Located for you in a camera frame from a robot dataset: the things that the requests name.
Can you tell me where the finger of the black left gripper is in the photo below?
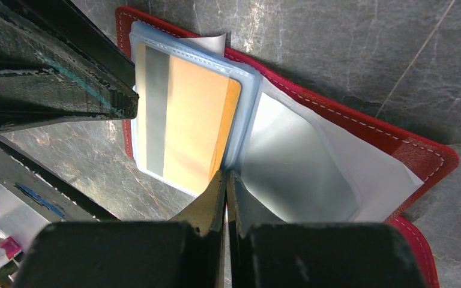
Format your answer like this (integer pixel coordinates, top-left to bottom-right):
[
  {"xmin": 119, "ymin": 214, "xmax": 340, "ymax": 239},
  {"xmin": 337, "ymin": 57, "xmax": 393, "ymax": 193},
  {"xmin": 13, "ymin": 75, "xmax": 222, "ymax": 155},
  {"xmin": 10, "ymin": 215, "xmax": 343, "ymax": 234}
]
[
  {"xmin": 2, "ymin": 1, "xmax": 135, "ymax": 87},
  {"xmin": 0, "ymin": 4, "xmax": 139, "ymax": 133}
]

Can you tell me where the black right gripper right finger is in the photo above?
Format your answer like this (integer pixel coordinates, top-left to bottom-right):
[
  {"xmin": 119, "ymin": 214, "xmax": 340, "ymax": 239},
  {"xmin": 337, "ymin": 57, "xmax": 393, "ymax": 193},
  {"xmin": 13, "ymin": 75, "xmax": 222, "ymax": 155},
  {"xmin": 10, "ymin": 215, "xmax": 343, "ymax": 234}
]
[{"xmin": 226, "ymin": 170, "xmax": 284, "ymax": 287}]

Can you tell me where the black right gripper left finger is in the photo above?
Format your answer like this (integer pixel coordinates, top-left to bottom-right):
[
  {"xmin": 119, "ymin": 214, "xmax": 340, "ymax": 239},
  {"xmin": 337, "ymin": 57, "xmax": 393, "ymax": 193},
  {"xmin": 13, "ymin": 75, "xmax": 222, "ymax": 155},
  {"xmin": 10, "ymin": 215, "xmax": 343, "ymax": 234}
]
[{"xmin": 170, "ymin": 170, "xmax": 226, "ymax": 287}]

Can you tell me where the gold credit card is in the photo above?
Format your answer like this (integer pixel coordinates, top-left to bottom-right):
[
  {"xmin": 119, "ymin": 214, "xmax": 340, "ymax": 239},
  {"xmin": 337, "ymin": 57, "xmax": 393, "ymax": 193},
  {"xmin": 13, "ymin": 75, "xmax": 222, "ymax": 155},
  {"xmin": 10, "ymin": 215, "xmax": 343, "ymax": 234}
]
[{"xmin": 133, "ymin": 44, "xmax": 242, "ymax": 195}]

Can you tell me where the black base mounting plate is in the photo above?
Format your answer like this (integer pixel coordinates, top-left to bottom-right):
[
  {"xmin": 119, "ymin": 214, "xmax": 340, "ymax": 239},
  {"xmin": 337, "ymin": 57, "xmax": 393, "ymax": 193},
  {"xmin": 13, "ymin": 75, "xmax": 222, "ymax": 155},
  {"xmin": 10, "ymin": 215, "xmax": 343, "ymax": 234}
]
[{"xmin": 0, "ymin": 136, "xmax": 118, "ymax": 221}]

